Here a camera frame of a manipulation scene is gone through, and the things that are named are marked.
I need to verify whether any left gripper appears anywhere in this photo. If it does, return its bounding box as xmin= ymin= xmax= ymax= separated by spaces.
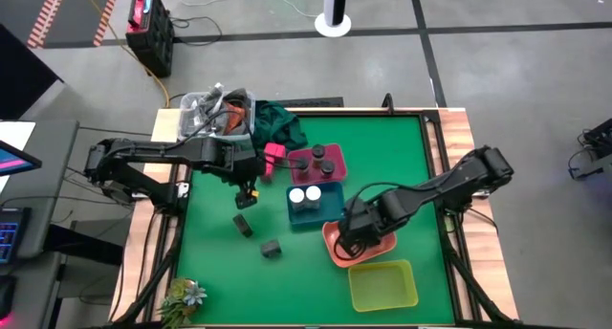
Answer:
xmin=223 ymin=144 xmax=267 ymax=201

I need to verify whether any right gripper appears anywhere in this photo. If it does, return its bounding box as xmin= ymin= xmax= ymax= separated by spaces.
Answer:
xmin=337 ymin=197 xmax=383 ymax=258

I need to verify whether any black spice box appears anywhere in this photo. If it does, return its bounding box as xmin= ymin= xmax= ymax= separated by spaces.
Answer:
xmin=259 ymin=238 xmax=283 ymax=260
xmin=231 ymin=213 xmax=254 ymax=238

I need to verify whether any pink spice box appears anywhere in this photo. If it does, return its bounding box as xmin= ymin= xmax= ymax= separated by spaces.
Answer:
xmin=262 ymin=142 xmax=287 ymax=165

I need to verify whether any white lid spice jar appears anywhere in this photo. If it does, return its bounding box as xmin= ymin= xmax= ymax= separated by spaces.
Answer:
xmin=304 ymin=185 xmax=322 ymax=209
xmin=288 ymin=187 xmax=306 ymax=211

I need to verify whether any orange plastic tray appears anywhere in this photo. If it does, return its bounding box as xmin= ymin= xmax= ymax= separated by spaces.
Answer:
xmin=320 ymin=219 xmax=399 ymax=269

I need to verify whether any blue plastic tray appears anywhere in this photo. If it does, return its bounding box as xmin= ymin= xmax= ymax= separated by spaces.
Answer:
xmin=285 ymin=181 xmax=346 ymax=227

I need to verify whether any yellow plastic tray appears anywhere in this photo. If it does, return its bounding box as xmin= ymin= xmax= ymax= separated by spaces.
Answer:
xmin=347 ymin=259 xmax=420 ymax=314

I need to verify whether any magenta plastic tray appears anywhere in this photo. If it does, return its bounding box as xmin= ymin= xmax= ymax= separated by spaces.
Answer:
xmin=286 ymin=143 xmax=349 ymax=186

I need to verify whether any orange cloth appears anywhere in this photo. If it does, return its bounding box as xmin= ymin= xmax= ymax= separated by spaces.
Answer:
xmin=224 ymin=103 xmax=248 ymax=135

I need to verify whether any dark green cloth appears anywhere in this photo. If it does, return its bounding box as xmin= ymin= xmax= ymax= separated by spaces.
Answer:
xmin=251 ymin=100 xmax=310 ymax=151

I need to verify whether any clear plastic storage bin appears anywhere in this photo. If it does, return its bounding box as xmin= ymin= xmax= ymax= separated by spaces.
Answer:
xmin=177 ymin=90 xmax=257 ymax=143

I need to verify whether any crumpled grey plastic packaging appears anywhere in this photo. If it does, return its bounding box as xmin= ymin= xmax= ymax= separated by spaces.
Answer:
xmin=181 ymin=82 xmax=229 ymax=139

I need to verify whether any succulent plant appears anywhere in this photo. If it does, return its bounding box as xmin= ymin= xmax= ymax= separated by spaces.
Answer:
xmin=159 ymin=276 xmax=208 ymax=328

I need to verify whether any black and red power station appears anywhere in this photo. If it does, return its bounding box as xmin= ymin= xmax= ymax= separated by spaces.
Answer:
xmin=125 ymin=0 xmax=175 ymax=78

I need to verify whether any grey desk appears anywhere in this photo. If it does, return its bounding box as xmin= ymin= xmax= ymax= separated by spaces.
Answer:
xmin=0 ymin=120 xmax=80 ymax=329

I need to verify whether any white pole base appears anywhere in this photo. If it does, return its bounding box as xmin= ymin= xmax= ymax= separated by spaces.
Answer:
xmin=314 ymin=0 xmax=353 ymax=38

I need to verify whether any computer monitor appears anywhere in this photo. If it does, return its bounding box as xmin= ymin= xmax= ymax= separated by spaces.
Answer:
xmin=0 ymin=140 xmax=43 ymax=177

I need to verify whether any white paper sheet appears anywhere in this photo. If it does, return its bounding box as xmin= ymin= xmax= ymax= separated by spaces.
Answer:
xmin=0 ymin=121 xmax=37 ymax=151

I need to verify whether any backlit keyboard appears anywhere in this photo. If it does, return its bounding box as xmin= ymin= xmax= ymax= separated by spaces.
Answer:
xmin=0 ymin=207 xmax=31 ymax=266

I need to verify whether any black partition panel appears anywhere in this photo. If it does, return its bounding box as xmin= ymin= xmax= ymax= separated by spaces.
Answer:
xmin=0 ymin=22 xmax=64 ymax=121

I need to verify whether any black computer mouse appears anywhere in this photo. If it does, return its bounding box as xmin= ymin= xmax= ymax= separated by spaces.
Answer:
xmin=0 ymin=274 xmax=16 ymax=320

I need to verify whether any black left wrist camera cable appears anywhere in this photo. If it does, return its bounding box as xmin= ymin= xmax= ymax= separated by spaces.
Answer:
xmin=184 ymin=108 xmax=310 ymax=172

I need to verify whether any black floor cable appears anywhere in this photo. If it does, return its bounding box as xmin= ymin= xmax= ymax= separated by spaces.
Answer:
xmin=169 ymin=15 xmax=224 ymax=47

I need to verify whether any yellow floor cable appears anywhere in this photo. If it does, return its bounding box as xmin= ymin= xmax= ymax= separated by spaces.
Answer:
xmin=78 ymin=0 xmax=171 ymax=108

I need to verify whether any black equipment with cables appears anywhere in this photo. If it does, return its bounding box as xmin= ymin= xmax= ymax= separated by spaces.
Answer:
xmin=567 ymin=117 xmax=612 ymax=181

